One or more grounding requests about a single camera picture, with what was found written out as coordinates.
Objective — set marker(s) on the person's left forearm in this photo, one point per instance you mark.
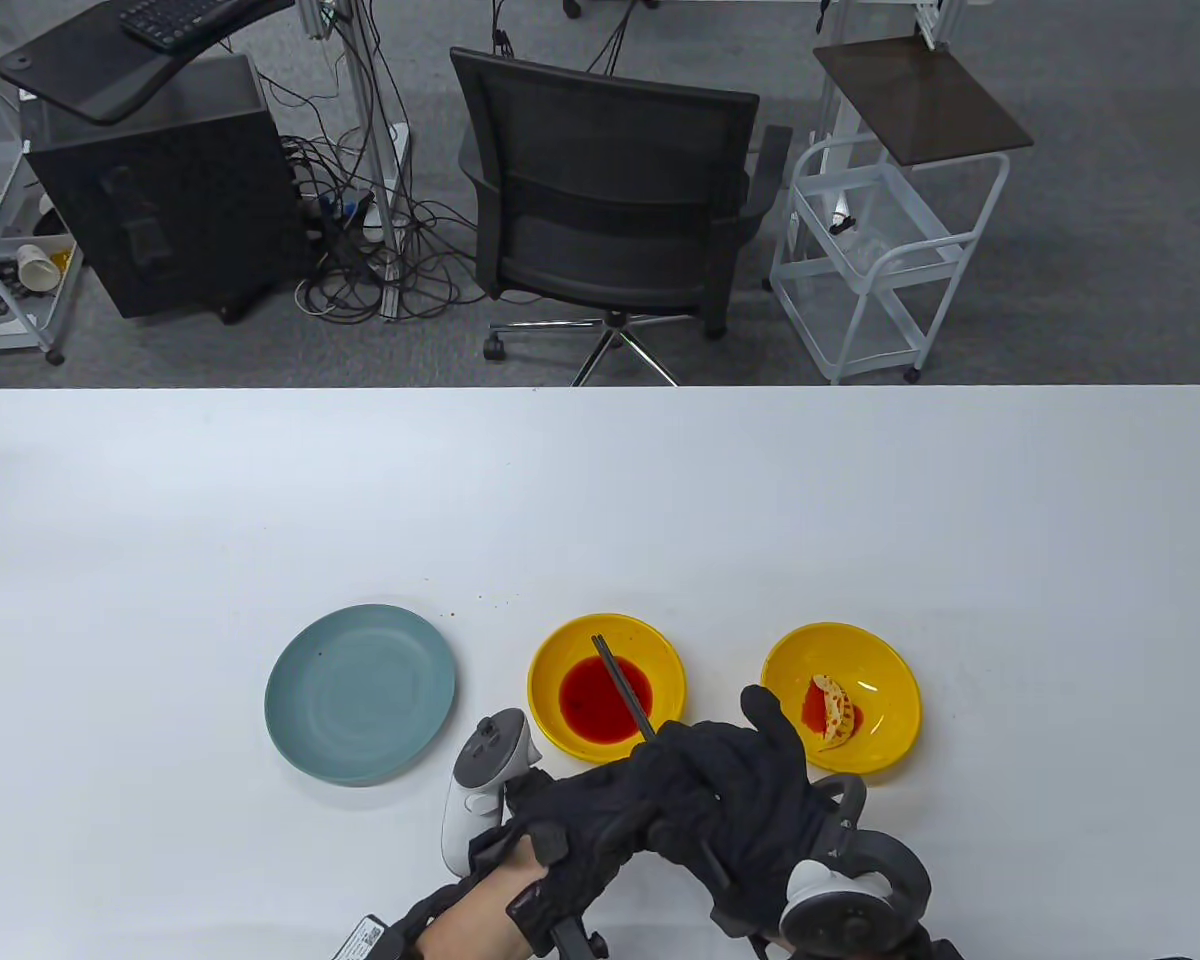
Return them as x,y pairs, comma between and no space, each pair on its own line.
480,920

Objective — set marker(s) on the red soy sauce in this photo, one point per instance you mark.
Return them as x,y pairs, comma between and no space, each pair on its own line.
585,700

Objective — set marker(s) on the black keyboard tray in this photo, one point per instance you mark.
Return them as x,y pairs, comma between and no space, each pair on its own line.
80,75

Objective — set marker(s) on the pale dumpling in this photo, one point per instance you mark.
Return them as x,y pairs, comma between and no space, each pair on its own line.
835,715

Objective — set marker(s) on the yellow sauce bowl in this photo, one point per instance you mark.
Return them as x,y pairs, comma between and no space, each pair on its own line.
560,650

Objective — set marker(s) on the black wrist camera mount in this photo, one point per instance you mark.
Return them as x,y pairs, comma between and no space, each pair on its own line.
570,935

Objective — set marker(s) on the brown side table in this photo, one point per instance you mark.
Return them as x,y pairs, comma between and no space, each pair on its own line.
920,100

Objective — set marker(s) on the black box with white label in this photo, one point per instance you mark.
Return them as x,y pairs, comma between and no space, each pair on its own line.
370,940

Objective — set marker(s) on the grey white controller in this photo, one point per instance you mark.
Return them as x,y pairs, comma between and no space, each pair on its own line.
850,910
470,800

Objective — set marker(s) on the teal plate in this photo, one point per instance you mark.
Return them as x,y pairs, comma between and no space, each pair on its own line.
360,695

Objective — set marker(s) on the aluminium frame post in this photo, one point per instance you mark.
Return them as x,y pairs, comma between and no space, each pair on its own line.
935,20
370,100

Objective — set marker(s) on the black office chair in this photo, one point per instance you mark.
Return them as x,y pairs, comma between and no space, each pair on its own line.
610,150

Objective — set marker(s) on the person's right hand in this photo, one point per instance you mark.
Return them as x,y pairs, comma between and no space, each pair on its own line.
750,800

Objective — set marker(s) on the white paper cup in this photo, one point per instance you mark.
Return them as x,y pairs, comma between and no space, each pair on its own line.
35,268

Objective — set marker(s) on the person's left hand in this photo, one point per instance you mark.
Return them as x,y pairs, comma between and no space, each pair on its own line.
580,820

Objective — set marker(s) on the black keyboard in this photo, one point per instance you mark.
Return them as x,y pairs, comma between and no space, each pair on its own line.
170,20

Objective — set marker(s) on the black computer tower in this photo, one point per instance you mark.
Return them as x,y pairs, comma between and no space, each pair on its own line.
160,200

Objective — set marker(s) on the white rolling cart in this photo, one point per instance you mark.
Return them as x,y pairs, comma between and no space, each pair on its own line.
860,330

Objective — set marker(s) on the yellow dumpling bowl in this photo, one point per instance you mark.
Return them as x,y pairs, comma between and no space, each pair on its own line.
880,660

